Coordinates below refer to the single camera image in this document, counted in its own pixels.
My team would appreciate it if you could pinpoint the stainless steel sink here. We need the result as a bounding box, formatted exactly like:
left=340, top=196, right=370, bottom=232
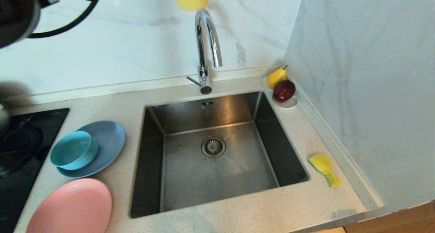
left=130, top=91, right=310, bottom=219

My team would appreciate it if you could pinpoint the yellow green sponge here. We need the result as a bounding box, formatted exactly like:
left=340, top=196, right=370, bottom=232
left=308, top=153, right=343, bottom=188

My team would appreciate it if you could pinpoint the round metal drain strainer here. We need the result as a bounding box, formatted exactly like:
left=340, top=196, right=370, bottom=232
left=201, top=136, right=226, bottom=158

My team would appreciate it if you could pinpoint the yellow pear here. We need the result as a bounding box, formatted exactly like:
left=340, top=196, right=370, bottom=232
left=267, top=65, right=289, bottom=88

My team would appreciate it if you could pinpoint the dark red apple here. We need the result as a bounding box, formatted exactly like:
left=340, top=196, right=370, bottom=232
left=273, top=80, right=296, bottom=102

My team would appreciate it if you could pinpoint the small white dish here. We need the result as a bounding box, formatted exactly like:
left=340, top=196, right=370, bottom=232
left=261, top=76, right=298, bottom=110

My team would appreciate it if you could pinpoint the chrome gooseneck faucet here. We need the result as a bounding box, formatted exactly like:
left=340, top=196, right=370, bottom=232
left=186, top=7, right=223, bottom=95

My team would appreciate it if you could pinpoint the blue-grey plate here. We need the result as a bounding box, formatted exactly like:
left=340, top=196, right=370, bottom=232
left=56, top=120, right=126, bottom=178

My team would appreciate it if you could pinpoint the teal bowl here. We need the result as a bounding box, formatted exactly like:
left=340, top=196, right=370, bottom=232
left=50, top=131, right=100, bottom=170

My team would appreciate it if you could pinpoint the pink plate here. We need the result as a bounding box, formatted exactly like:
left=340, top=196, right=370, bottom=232
left=26, top=178, right=112, bottom=233

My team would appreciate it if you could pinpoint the black glass cooktop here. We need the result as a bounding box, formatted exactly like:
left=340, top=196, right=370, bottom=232
left=0, top=108, right=70, bottom=233

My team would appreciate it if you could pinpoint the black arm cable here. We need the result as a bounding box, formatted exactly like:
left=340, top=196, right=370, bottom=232
left=27, top=0, right=100, bottom=39

